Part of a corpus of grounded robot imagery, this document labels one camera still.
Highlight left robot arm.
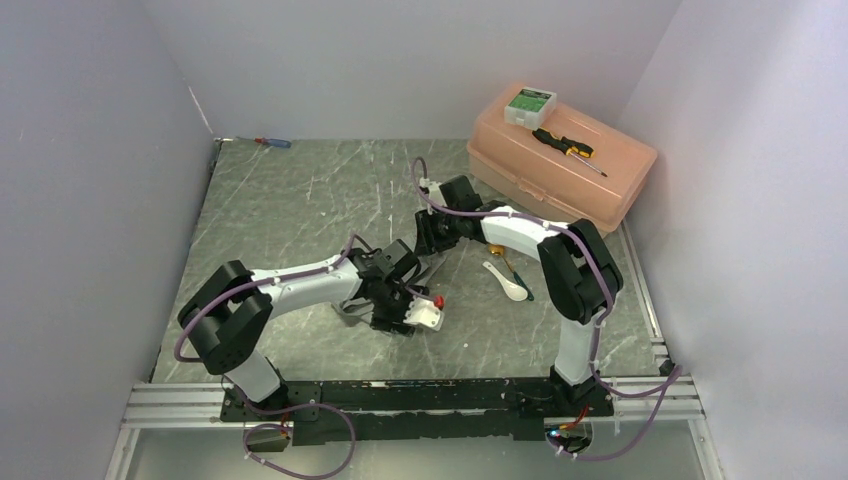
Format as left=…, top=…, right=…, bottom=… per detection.
left=174, top=235, right=444, bottom=420

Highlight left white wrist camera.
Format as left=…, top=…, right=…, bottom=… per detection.
left=403, top=295, right=445, bottom=331

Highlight red blue screwdriver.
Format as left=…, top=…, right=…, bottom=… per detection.
left=252, top=137, right=292, bottom=149

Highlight grey cloth napkin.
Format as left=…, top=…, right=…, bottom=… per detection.
left=331, top=254, right=446, bottom=336

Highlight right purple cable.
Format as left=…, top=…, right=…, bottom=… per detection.
left=409, top=156, right=684, bottom=464

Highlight small green white box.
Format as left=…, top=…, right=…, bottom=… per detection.
left=504, top=87, right=557, bottom=131

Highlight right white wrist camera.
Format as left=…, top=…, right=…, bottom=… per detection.
left=422, top=182, right=446, bottom=213

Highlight gold spoon teal handle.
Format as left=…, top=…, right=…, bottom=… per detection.
left=488, top=244, right=535, bottom=301

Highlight aluminium rail frame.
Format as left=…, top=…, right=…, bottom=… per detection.
left=105, top=376, right=725, bottom=479

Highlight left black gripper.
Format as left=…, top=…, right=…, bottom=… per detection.
left=370, top=278, right=429, bottom=337

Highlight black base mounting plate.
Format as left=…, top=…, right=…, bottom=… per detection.
left=220, top=377, right=614, bottom=446

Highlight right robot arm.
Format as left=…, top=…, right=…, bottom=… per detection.
left=414, top=175, right=623, bottom=415

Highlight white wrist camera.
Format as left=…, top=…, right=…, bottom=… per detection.
left=403, top=295, right=445, bottom=331
left=422, top=182, right=446, bottom=213

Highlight white ceramic spoon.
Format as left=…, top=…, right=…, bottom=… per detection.
left=482, top=261, right=529, bottom=302

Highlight pink plastic toolbox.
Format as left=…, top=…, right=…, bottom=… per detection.
left=467, top=84, right=658, bottom=234

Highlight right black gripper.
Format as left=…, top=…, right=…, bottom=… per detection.
left=414, top=206, right=462, bottom=257

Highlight black yellow screwdriver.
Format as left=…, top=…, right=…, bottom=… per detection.
left=532, top=128, right=608, bottom=178

